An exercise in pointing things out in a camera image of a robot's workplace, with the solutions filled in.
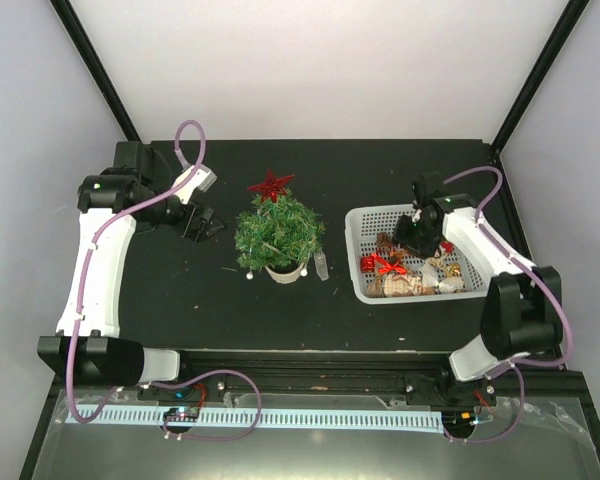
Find red glitter star topper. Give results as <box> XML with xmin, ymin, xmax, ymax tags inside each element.
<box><xmin>247</xmin><ymin>170</ymin><xmax>295</xmax><ymax>204</ymax></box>

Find red gift box ornament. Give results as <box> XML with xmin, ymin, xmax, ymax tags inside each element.
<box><xmin>360</xmin><ymin>255</ymin><xmax>376</xmax><ymax>273</ymax></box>

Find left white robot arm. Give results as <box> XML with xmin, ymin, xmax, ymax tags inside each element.
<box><xmin>37</xmin><ymin>142</ymin><xmax>226</xmax><ymax>399</ymax></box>

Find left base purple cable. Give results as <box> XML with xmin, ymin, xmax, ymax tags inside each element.
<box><xmin>149</xmin><ymin>368</ymin><xmax>263</xmax><ymax>443</ymax></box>

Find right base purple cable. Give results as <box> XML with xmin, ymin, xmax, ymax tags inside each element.
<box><xmin>442</xmin><ymin>362</ymin><xmax>526</xmax><ymax>445</ymax></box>

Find white mesh bow bell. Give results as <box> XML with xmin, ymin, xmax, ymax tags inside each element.
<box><xmin>419</xmin><ymin>264</ymin><xmax>465</xmax><ymax>295</ymax></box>

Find brown pine cone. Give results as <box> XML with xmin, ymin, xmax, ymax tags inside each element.
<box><xmin>376</xmin><ymin>232</ymin><xmax>393</xmax><ymax>249</ymax></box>

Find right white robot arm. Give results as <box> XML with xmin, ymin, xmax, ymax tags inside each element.
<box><xmin>392</xmin><ymin>172</ymin><xmax>573</xmax><ymax>403</ymax></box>

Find small green christmas tree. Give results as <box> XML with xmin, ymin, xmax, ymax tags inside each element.
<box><xmin>234</xmin><ymin>194</ymin><xmax>325</xmax><ymax>285</ymax></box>

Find right black frame post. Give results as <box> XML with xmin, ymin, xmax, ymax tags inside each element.
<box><xmin>491</xmin><ymin>0</ymin><xmax>590</xmax><ymax>154</ymax></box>

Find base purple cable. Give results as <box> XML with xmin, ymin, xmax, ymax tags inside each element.
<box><xmin>442</xmin><ymin>362</ymin><xmax>526</xmax><ymax>445</ymax></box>
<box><xmin>149</xmin><ymin>368</ymin><xmax>263</xmax><ymax>443</ymax></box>

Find beige fabric sack ornament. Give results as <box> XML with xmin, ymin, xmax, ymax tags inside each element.
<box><xmin>366</xmin><ymin>274</ymin><xmax>424</xmax><ymax>298</ymax></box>

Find left black frame post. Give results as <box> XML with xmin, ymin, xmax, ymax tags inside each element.
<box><xmin>49</xmin><ymin>0</ymin><xmax>141</xmax><ymax>141</ymax></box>

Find white slotted cable duct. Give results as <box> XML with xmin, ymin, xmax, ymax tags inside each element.
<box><xmin>91</xmin><ymin>404</ymin><xmax>444</xmax><ymax>434</ymax></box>

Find red ribbon bow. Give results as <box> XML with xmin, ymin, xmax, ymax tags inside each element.
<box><xmin>371</xmin><ymin>253</ymin><xmax>408</xmax><ymax>276</ymax></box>

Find black frame post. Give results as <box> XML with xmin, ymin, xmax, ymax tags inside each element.
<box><xmin>49</xmin><ymin>0</ymin><xmax>141</xmax><ymax>141</ymax></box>
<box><xmin>491</xmin><ymin>0</ymin><xmax>590</xmax><ymax>154</ymax></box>

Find white perforated plastic basket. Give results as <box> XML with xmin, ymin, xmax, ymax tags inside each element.
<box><xmin>345</xmin><ymin>204</ymin><xmax>488</xmax><ymax>305</ymax></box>

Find gold bow ornament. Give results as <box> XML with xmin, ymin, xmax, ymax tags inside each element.
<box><xmin>444</xmin><ymin>263</ymin><xmax>462</xmax><ymax>278</ymax></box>

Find red glitter reindeer ornament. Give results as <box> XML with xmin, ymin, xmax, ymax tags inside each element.
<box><xmin>439</xmin><ymin>241</ymin><xmax>455</xmax><ymax>254</ymax></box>

